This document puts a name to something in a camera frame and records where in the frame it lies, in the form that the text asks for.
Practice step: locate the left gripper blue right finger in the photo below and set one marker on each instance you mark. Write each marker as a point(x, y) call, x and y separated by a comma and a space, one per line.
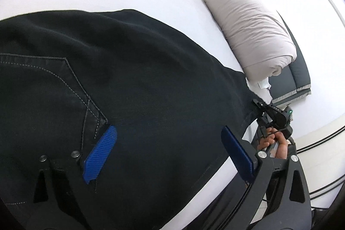
point(289, 206)

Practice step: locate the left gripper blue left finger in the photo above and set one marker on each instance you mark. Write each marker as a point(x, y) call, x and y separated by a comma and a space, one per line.
point(62, 192)

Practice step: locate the black pants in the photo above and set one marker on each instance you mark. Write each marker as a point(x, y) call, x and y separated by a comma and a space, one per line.
point(68, 75)

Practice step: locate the person right hand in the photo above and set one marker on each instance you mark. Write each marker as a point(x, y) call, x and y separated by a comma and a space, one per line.
point(275, 140)

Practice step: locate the rolled beige duvet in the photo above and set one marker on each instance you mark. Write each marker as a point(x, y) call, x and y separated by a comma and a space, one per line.
point(256, 34)

